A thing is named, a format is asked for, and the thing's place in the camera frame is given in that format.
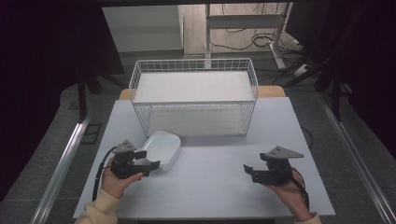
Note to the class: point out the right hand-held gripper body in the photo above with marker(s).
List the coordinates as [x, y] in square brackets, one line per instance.
[281, 171]

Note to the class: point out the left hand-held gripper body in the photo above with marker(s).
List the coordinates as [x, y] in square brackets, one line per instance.
[123, 165]

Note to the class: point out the white rectangular dish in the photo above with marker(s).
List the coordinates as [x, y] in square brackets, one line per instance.
[163, 148]

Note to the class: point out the person's left hand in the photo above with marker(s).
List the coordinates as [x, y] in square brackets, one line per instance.
[113, 185]

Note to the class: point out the person's right hand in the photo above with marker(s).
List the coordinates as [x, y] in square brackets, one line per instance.
[294, 196]

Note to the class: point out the black floor grate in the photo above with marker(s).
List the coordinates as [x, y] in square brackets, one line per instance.
[91, 133]

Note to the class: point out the white table board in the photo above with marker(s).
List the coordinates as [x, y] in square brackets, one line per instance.
[211, 186]

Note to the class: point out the wooden table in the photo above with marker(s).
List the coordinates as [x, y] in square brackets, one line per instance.
[271, 91]

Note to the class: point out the black stand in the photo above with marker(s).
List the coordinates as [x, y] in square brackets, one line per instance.
[334, 93]
[82, 93]

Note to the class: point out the white power strip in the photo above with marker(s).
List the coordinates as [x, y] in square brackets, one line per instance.
[301, 70]

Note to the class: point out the white panel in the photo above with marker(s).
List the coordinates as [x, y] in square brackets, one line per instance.
[141, 28]

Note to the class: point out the dark curtain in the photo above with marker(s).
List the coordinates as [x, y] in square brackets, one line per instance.
[46, 62]
[358, 62]

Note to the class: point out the metal floor rail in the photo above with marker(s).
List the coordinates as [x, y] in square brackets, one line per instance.
[60, 171]
[358, 161]

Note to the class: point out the white desk frame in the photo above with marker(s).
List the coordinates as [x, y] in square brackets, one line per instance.
[246, 21]

